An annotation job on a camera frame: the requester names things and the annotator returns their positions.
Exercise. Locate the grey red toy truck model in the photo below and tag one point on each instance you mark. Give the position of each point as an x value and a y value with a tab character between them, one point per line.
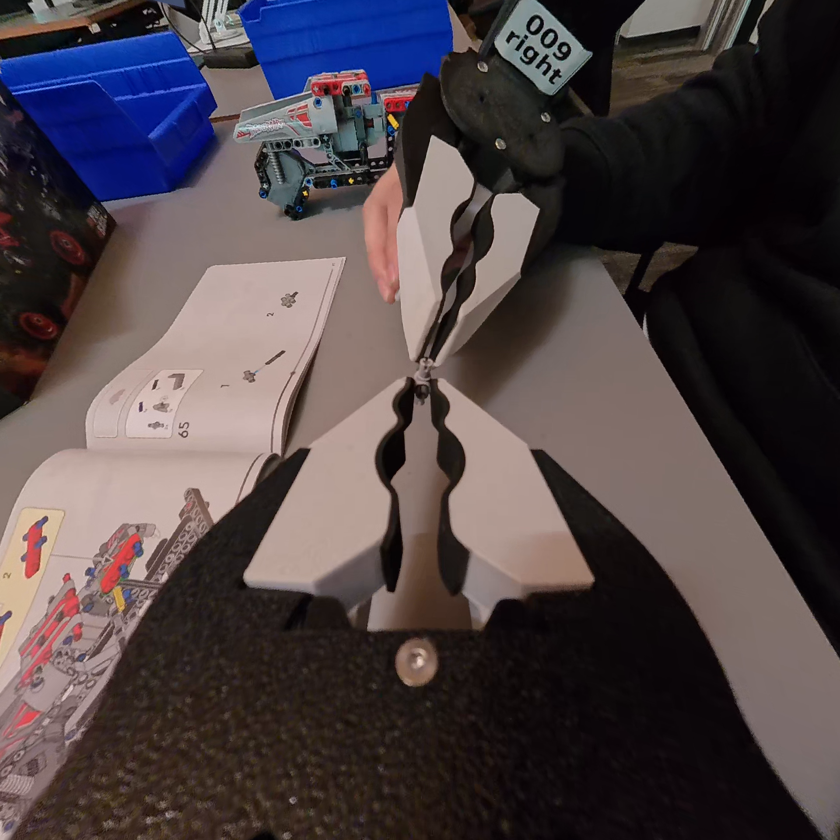
328	131

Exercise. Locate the open instruction booklet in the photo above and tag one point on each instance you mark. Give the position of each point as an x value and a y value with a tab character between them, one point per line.
216	341

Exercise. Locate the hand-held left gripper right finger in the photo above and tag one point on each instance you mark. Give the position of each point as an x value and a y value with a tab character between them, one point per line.
512	512

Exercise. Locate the person's right forearm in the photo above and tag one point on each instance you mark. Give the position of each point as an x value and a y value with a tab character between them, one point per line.
689	151

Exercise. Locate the black toy set box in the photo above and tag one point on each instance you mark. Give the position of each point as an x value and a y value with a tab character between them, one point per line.
39	249

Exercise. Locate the person's dark clothing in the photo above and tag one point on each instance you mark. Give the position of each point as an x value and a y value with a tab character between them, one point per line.
754	426

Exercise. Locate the grey desk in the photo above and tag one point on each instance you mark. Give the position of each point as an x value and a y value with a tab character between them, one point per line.
558	407

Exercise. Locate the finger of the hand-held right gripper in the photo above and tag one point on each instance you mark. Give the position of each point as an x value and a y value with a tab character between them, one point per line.
426	249
505	256

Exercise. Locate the white plastic object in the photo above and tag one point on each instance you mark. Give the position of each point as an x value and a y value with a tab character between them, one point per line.
220	23

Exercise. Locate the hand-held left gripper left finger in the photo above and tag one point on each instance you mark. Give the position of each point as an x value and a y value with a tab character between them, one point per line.
315	525

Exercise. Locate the person's right hand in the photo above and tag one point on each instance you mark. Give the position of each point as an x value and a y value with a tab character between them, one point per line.
380	229

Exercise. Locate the wooden table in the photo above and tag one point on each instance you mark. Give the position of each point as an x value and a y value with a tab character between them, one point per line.
65	19

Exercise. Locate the small grey toy connector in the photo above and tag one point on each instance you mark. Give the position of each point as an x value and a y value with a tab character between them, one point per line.
423	379

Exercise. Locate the blue plastic storage bin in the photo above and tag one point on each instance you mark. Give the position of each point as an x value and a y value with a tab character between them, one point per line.
341	33
118	131

